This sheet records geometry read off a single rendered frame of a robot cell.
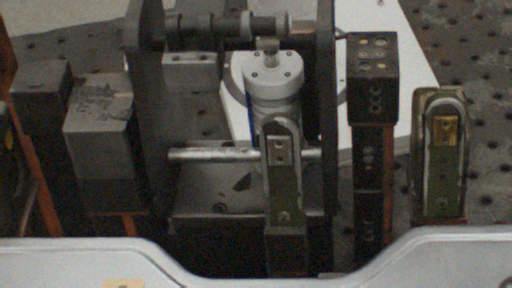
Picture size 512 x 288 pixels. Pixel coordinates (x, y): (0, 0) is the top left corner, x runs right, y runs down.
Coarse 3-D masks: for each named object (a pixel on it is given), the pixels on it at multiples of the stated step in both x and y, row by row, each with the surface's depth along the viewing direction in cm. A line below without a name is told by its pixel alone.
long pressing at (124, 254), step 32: (480, 224) 88; (0, 256) 87; (32, 256) 87; (64, 256) 87; (96, 256) 87; (128, 256) 87; (160, 256) 86; (384, 256) 85; (416, 256) 86; (448, 256) 86; (480, 256) 85
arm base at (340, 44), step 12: (252, 0) 130; (264, 0) 128; (276, 0) 127; (288, 0) 127; (300, 0) 128; (312, 0) 129; (276, 12) 129; (288, 12) 129; (300, 12) 129; (312, 12) 130; (336, 48) 146; (240, 60) 144; (336, 60) 144; (240, 72) 143; (240, 84) 141
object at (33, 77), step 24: (24, 72) 91; (48, 72) 90; (24, 96) 89; (48, 96) 89; (24, 120) 91; (48, 120) 91; (48, 144) 94; (48, 168) 96; (72, 168) 96; (72, 192) 99; (72, 216) 102
